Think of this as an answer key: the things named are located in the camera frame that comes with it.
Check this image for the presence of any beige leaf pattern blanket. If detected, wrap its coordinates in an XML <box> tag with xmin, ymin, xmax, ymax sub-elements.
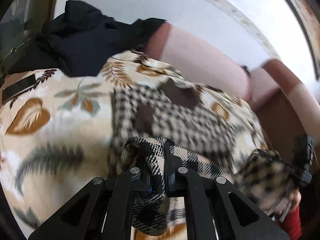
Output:
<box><xmin>0</xmin><ymin>49</ymin><xmax>271</xmax><ymax>240</ymax></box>

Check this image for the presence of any brown wooden bed frame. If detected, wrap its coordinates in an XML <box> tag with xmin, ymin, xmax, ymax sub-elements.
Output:
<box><xmin>251</xmin><ymin>87</ymin><xmax>319</xmax><ymax>172</ymax></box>

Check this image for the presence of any pink bolster pillow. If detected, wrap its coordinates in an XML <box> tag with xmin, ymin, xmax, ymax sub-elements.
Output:
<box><xmin>144</xmin><ymin>22</ymin><xmax>251</xmax><ymax>102</ymax></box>

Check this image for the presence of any glass cabinet door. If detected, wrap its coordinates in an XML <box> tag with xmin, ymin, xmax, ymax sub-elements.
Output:
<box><xmin>1</xmin><ymin>0</ymin><xmax>31</xmax><ymax>59</ymax></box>

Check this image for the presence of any black garment pile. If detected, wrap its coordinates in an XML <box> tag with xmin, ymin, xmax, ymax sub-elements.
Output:
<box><xmin>0</xmin><ymin>0</ymin><xmax>167</xmax><ymax>78</ymax></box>

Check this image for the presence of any small black object on pillow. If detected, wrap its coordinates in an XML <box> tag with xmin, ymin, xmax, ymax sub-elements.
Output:
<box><xmin>241</xmin><ymin>65</ymin><xmax>251</xmax><ymax>76</ymax></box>

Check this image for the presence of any person right hand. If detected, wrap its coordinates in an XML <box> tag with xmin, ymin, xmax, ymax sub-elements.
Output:
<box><xmin>274</xmin><ymin>189</ymin><xmax>302</xmax><ymax>223</ymax></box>

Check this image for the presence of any red sleeve forearm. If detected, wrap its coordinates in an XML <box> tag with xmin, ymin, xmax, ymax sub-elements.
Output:
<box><xmin>281</xmin><ymin>206</ymin><xmax>302</xmax><ymax>240</ymax></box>

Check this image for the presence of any black beige checkered jacket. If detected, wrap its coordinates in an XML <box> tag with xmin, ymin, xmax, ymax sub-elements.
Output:
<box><xmin>112</xmin><ymin>79</ymin><xmax>293</xmax><ymax>236</ymax></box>

